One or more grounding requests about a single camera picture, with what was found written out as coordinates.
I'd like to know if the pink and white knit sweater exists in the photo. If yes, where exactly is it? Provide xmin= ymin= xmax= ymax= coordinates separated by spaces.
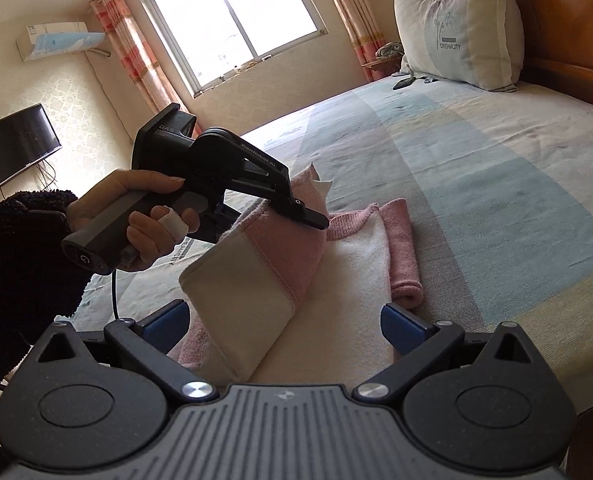
xmin=165 ymin=161 xmax=426 ymax=388

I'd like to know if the operator left hand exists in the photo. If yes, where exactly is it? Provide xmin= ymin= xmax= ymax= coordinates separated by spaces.
xmin=66 ymin=170 xmax=184 ymax=272

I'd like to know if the left orange curtain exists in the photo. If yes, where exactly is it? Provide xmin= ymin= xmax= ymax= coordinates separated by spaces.
xmin=89 ymin=0 xmax=196 ymax=118

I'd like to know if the orange curtain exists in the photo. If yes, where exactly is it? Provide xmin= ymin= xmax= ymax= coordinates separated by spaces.
xmin=333 ymin=0 xmax=385 ymax=65
xmin=89 ymin=0 xmax=196 ymax=118

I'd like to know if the operator dark left sleeve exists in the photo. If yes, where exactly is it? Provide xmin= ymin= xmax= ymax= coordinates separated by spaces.
xmin=0 ymin=191 xmax=101 ymax=387

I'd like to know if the wooden nightstand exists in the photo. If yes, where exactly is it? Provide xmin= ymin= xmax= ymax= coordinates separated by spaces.
xmin=362 ymin=56 xmax=402 ymax=81

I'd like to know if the small dark object on bed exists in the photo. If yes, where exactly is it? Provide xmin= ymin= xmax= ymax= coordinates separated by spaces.
xmin=392 ymin=76 xmax=416 ymax=90

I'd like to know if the patchwork pastel bed sheet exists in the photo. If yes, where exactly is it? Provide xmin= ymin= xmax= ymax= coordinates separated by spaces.
xmin=55 ymin=72 xmax=593 ymax=416

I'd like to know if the right orange curtain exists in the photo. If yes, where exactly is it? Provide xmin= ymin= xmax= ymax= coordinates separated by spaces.
xmin=333 ymin=0 xmax=385 ymax=65

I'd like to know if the near patchwork pillow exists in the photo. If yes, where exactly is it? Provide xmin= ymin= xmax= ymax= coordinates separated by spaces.
xmin=394 ymin=0 xmax=525 ymax=91

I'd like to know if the black cable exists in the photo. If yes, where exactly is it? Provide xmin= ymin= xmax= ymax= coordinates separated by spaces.
xmin=110 ymin=268 xmax=121 ymax=322

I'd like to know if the wall mounted air conditioner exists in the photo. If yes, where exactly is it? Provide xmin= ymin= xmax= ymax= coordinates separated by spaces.
xmin=16 ymin=22 xmax=106 ymax=62

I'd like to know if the wall mounted black television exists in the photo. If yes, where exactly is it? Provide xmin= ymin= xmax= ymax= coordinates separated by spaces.
xmin=0 ymin=104 xmax=61 ymax=187

